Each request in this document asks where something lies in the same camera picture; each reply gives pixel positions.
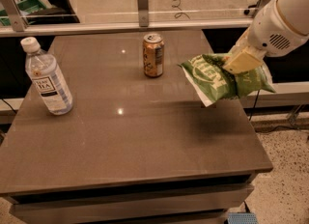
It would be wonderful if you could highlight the grey table drawer front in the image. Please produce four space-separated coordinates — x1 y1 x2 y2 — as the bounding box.
10 183 254 224

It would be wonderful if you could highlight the grey metal bracket left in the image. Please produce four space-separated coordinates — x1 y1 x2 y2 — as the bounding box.
0 0 27 32

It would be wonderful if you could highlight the grey metal bracket middle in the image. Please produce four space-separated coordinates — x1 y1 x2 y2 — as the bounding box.
137 0 149 27

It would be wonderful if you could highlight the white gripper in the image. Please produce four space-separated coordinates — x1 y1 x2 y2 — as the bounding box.
223 0 308 74

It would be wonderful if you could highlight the blue perforated box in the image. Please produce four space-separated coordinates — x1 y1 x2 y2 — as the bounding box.
227 212 259 224

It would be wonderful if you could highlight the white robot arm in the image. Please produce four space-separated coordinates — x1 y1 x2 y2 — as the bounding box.
223 0 309 74

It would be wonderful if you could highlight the green jalapeno chip bag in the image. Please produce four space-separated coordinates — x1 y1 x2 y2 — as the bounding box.
180 53 275 107

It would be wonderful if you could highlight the orange soda can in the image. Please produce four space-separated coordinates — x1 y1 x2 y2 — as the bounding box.
143 33 164 77

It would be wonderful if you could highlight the green plastic bin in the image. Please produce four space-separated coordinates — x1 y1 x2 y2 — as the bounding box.
0 0 47 26

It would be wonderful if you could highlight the clear tea bottle white cap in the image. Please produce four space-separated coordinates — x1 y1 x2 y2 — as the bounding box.
20 37 73 115

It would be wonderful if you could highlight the black hanging cable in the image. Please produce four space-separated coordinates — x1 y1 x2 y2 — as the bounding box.
248 89 261 122

